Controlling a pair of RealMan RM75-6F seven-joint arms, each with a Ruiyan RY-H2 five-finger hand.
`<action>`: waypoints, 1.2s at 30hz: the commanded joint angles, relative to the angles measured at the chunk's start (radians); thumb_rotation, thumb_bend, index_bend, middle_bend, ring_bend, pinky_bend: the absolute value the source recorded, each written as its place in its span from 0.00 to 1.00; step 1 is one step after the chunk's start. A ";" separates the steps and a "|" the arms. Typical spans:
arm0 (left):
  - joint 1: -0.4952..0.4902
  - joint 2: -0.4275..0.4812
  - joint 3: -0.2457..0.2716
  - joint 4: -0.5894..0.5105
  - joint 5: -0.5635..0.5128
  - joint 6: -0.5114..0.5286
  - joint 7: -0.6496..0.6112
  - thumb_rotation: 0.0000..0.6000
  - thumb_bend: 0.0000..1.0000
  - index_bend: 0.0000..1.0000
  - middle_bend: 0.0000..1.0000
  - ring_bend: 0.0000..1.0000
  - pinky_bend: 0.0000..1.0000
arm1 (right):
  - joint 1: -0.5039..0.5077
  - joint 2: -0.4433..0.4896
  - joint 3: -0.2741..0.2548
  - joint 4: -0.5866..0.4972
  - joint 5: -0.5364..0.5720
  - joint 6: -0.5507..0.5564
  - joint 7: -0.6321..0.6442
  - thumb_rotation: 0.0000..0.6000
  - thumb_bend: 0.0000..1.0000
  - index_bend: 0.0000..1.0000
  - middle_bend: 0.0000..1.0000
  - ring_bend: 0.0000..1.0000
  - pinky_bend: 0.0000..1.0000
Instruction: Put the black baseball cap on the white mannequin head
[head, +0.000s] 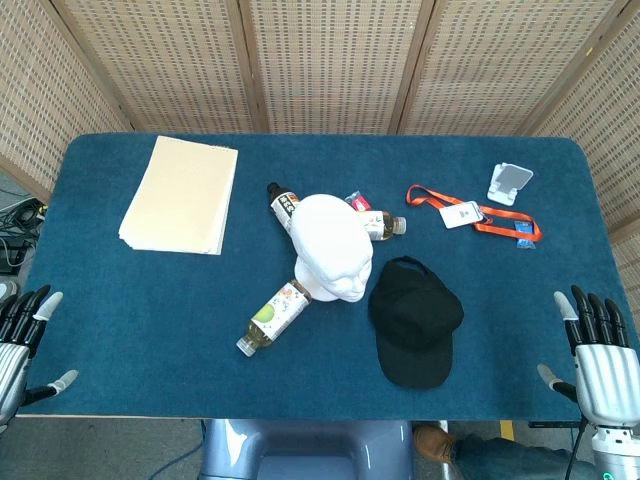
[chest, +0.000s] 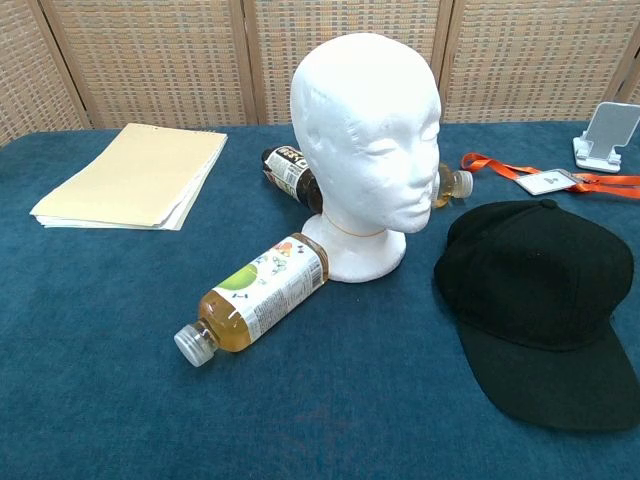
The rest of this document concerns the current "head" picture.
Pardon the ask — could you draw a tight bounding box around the pink candy packet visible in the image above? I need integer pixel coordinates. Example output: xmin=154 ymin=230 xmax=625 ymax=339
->
xmin=345 ymin=189 xmax=372 ymax=213

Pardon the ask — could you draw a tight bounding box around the dark drink bottle black cap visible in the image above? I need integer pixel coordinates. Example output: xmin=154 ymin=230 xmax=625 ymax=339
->
xmin=265 ymin=182 xmax=301 ymax=235

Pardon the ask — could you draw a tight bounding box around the orange lanyard strap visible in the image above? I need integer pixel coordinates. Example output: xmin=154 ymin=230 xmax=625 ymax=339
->
xmin=405 ymin=184 xmax=543 ymax=246

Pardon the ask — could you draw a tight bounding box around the brown leather shoe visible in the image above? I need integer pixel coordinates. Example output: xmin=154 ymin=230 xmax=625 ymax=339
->
xmin=413 ymin=424 xmax=457 ymax=464

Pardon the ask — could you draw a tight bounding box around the blue carpet table cover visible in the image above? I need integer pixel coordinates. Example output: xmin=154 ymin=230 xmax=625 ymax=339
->
xmin=17 ymin=132 xmax=626 ymax=423

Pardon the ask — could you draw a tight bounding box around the yellow tea bottle plain label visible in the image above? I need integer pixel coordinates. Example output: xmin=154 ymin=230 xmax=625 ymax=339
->
xmin=360 ymin=209 xmax=408 ymax=243

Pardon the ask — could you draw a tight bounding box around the white foam mannequin head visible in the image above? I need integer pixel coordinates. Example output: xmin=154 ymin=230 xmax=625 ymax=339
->
xmin=290 ymin=193 xmax=376 ymax=304

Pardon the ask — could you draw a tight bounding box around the woven wooden folding screen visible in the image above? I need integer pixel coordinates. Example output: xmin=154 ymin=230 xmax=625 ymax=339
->
xmin=0 ymin=0 xmax=640 ymax=326

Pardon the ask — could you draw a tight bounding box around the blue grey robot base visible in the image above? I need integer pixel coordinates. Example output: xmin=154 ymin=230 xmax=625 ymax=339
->
xmin=199 ymin=418 xmax=414 ymax=480

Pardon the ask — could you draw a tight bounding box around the black baseball cap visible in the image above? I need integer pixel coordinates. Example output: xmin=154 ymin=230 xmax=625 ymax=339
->
xmin=367 ymin=256 xmax=465 ymax=390

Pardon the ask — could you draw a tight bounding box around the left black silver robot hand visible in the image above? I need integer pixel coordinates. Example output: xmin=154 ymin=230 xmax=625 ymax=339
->
xmin=0 ymin=284 xmax=80 ymax=427

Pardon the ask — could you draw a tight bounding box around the white badge card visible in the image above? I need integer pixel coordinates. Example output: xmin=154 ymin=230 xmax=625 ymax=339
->
xmin=439 ymin=201 xmax=485 ymax=230

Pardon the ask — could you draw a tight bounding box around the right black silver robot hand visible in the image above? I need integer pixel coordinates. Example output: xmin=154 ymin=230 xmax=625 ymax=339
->
xmin=537 ymin=284 xmax=640 ymax=429

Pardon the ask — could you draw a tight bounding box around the apple label tea bottle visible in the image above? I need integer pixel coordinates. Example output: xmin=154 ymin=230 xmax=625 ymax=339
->
xmin=235 ymin=280 xmax=313 ymax=358

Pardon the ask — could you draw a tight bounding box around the floor cable bundle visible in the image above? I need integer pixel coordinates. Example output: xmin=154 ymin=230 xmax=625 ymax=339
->
xmin=0 ymin=187 xmax=49 ymax=275

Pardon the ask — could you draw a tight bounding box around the blue candy packet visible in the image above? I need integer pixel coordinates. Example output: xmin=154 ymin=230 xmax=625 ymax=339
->
xmin=512 ymin=218 xmax=539 ymax=250

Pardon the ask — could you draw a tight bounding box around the cream paper stack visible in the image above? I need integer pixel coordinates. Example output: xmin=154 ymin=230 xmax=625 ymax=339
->
xmin=118 ymin=135 xmax=240 ymax=256

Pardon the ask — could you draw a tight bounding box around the white phone stand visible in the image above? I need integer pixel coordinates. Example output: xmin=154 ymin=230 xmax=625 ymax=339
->
xmin=486 ymin=162 xmax=535 ymax=206

